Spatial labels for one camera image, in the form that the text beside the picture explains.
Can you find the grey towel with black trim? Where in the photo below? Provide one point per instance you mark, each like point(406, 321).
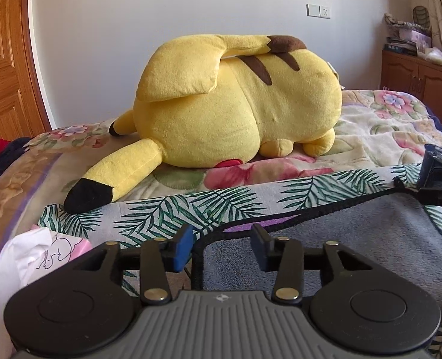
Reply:
point(355, 228)

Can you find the patterned cloth bundle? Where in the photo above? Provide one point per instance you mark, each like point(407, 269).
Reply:
point(400, 22)

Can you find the palm leaf print cloth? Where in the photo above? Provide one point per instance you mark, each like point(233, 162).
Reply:
point(206, 204)

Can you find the white plastic bag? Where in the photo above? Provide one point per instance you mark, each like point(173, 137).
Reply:
point(439, 57)

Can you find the white bag with cartoon print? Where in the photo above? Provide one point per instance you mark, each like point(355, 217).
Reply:
point(23, 258)

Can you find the white wall socket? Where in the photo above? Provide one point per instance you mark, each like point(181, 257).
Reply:
point(318, 11)

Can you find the wooden door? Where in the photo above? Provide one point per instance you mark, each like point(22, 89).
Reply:
point(4, 63)

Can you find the dark navy cloth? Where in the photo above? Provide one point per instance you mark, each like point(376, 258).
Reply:
point(4, 168)

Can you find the purple box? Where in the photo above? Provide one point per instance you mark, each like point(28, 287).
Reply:
point(415, 39)

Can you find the wooden cabinet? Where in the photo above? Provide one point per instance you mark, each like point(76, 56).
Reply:
point(423, 78)

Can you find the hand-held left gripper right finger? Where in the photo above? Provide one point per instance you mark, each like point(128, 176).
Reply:
point(259, 250)

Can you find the stack of books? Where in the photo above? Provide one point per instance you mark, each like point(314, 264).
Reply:
point(398, 46)

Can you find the yellow plush toy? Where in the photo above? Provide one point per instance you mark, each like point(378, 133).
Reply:
point(224, 119)

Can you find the floral bed quilt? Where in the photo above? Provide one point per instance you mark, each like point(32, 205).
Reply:
point(374, 127)

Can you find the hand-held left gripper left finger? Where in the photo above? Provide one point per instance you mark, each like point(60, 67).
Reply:
point(183, 249)

